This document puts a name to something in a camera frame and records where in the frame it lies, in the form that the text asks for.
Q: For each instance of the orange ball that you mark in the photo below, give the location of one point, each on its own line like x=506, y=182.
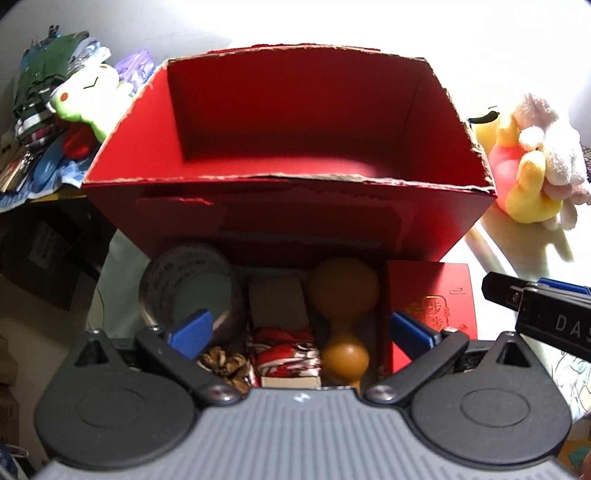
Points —
x=344, y=286

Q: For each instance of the red envelope with gold print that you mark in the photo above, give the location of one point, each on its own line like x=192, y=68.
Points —
x=429, y=286

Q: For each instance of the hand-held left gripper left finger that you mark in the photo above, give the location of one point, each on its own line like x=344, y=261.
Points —
x=191, y=330

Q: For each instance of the pale green printed bedsheet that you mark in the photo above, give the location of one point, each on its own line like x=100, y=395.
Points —
x=508, y=258

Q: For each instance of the yellow bear plush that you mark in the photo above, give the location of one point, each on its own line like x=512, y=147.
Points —
x=526, y=194

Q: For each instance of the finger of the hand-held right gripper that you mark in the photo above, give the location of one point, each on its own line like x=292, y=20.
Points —
x=563, y=287
x=503, y=290

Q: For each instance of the brown cardboard box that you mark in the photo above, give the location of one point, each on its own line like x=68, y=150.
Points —
x=46, y=249

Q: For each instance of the dark green garment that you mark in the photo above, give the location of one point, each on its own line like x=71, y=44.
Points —
x=41, y=69

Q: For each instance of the red cardboard box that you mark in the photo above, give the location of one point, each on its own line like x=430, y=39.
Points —
x=277, y=217

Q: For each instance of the green frog plush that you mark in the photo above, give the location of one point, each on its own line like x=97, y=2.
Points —
x=87, y=92

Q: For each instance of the red fabric item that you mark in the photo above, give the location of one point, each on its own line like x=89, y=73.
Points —
x=81, y=143

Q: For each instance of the blue white patterned cloth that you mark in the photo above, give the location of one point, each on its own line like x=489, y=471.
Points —
x=90, y=53

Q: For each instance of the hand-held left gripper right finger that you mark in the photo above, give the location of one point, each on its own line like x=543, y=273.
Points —
x=411, y=330

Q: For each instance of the purple tissue pack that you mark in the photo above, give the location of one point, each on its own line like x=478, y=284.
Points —
x=136, y=64

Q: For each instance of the printed tape roll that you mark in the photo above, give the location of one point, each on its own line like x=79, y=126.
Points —
x=184, y=277

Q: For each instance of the red patterned cloth pouch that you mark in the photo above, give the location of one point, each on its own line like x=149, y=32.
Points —
x=286, y=357

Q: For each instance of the blue patterned towel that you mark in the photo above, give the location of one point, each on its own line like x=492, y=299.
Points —
x=51, y=170

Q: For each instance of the white bunny plush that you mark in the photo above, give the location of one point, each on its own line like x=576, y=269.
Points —
x=554, y=147

